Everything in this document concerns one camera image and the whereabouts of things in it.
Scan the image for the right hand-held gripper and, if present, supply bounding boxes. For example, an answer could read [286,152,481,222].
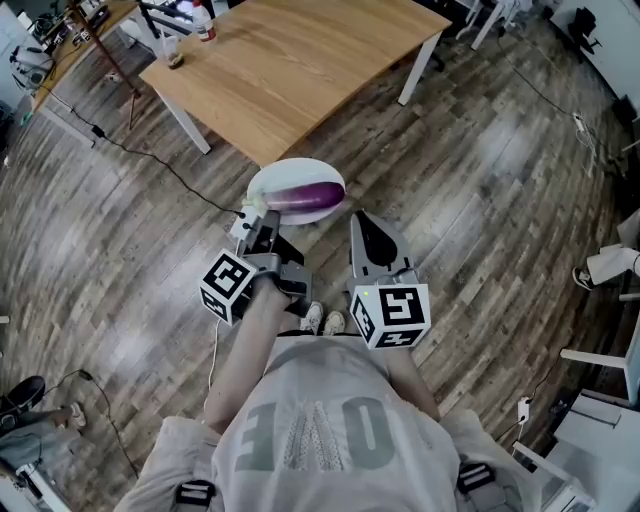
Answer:
[345,210,433,351]

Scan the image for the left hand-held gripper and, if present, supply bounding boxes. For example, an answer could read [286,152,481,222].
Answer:
[198,203,314,327]

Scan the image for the purple eggplant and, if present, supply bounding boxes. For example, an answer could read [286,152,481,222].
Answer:
[243,181,347,214]

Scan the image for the white plate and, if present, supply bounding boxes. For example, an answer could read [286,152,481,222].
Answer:
[246,157,347,227]

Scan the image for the person's left forearm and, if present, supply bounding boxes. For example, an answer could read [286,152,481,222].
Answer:
[203,283,297,437]

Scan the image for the person's right forearm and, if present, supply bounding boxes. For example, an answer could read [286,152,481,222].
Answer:
[385,344,442,422]

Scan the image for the person's white right shoe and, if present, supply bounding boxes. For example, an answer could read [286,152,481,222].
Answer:
[322,310,347,337]

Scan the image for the person's white shoe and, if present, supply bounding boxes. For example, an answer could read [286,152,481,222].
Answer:
[299,301,324,336]
[322,310,347,337]

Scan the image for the person's white left shoe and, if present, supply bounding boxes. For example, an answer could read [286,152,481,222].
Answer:
[299,301,324,336]

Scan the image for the wooden table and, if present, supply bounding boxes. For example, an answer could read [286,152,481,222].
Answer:
[138,0,454,169]

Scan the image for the clear glass jar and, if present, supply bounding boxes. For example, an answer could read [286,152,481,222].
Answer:
[161,34,186,71]

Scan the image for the person's grey printed shirt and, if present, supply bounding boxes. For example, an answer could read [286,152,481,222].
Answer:
[113,333,554,512]

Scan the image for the white bottle with red label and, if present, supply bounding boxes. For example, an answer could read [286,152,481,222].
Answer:
[191,0,218,44]

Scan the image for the brown tripod stand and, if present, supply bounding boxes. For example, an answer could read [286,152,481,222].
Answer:
[63,0,145,130]

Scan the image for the white table legs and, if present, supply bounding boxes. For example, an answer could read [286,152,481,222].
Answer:
[463,0,519,51]

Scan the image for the cluttered wooden desk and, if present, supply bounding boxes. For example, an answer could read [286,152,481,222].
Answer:
[28,0,142,115]

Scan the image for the white desk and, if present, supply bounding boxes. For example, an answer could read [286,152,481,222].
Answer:
[559,314,640,404]

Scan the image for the black office chair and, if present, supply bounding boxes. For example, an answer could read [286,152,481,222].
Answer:
[568,6,604,57]

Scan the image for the black floor cable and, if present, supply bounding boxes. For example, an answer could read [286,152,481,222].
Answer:
[47,87,247,219]

